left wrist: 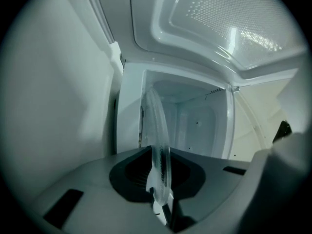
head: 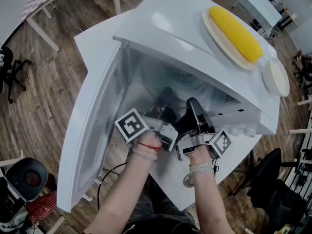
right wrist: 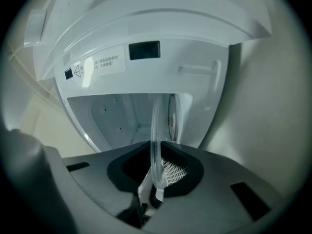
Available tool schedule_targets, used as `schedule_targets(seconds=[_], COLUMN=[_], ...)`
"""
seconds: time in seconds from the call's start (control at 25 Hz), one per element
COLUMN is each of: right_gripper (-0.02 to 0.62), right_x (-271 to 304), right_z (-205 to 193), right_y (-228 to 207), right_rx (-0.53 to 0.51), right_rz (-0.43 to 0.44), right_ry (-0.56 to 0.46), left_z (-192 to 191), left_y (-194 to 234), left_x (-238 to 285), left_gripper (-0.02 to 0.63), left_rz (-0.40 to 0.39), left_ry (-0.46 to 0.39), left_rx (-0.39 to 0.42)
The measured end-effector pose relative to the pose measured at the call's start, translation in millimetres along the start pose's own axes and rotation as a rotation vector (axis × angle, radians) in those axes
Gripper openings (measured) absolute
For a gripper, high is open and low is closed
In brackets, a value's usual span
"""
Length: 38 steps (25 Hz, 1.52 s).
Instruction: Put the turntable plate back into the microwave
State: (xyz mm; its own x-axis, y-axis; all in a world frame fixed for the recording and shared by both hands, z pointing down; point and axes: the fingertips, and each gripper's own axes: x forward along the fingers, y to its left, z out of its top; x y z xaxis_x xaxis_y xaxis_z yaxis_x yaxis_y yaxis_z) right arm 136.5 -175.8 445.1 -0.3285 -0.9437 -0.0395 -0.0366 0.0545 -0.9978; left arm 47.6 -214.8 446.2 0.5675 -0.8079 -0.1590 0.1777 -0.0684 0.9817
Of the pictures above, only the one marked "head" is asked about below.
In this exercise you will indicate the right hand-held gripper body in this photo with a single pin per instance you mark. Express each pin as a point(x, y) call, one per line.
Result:
point(220, 142)

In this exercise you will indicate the wooden rack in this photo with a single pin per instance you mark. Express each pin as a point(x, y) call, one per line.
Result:
point(303, 130)

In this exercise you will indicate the black office chair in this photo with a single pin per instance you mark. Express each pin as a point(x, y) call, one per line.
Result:
point(7, 64)
point(270, 179)

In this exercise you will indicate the person's right forearm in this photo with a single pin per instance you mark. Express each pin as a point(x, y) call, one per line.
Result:
point(207, 194)

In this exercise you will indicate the long white table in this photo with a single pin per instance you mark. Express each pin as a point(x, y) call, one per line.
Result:
point(253, 6)

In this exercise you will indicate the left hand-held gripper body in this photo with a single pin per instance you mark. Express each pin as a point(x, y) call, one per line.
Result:
point(130, 125)

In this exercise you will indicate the red checked cloth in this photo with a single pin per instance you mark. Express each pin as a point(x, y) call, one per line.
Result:
point(41, 206)

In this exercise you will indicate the beige wristwatch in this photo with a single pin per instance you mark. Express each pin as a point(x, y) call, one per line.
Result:
point(200, 167)

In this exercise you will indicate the small white bowl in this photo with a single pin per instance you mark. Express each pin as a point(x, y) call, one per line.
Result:
point(276, 78)

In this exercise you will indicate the yellow corn cob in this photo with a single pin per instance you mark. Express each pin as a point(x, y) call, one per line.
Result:
point(234, 33)

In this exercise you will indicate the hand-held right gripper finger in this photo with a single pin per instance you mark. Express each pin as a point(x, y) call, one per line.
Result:
point(184, 123)
point(196, 108)

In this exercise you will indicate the person's dark trousers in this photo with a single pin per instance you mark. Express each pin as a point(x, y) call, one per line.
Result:
point(158, 218)

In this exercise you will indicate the white microwave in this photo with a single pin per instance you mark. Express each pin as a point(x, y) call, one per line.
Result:
point(170, 40)

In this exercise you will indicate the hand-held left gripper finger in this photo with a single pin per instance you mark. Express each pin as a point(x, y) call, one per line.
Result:
point(172, 117)
point(165, 97)

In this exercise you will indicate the pink bangle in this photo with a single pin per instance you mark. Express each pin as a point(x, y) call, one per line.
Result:
point(146, 155)

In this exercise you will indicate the person's left forearm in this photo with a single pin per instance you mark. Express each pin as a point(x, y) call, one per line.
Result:
point(126, 186)

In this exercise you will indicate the black and white round device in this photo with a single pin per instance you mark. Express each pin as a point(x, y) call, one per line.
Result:
point(26, 177)

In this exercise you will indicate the beige oval plate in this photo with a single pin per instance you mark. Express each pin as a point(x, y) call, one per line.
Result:
point(219, 43)

